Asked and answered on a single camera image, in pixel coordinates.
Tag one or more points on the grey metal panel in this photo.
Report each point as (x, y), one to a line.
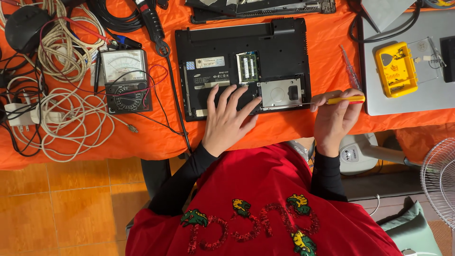
(385, 12)

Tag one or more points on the white fan grille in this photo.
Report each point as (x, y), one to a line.
(440, 177)

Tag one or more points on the black computer mouse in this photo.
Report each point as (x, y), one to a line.
(26, 30)

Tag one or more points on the black multimeter probe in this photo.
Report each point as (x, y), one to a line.
(97, 73)

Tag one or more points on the analog multimeter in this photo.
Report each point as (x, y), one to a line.
(124, 76)

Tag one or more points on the white fan base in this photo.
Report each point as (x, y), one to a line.
(359, 153)

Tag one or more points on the yellow screwdriver bit case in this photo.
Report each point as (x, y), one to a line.
(396, 71)

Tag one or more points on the black laptop with underside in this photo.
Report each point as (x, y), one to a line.
(213, 42)

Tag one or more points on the green cushion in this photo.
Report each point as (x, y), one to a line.
(412, 227)

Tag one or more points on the clear plastic case lid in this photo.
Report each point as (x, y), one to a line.
(424, 53)

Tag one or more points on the black dismantled laptop chassis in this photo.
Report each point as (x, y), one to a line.
(263, 9)

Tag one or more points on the green memory module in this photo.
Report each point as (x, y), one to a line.
(247, 67)

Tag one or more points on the silver laptop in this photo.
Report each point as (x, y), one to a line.
(401, 101)

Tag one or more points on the red shirt with sequin print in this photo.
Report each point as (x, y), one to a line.
(263, 185)

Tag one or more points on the black and blue connector plug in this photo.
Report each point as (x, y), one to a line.
(126, 42)

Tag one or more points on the silver hard drive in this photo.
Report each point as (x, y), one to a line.
(279, 93)

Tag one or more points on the person's right hand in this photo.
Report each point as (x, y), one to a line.
(332, 124)

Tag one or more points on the person's left hand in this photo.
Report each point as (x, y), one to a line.
(224, 124)

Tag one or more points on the white power adapter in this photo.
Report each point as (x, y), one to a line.
(17, 113)

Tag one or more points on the black and red soldering tool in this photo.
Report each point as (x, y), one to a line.
(153, 21)

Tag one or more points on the metal tweezers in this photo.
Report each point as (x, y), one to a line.
(436, 53)

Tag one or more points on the orange tablecloth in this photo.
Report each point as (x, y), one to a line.
(227, 137)

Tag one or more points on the black rectangular device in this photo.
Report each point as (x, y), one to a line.
(448, 58)

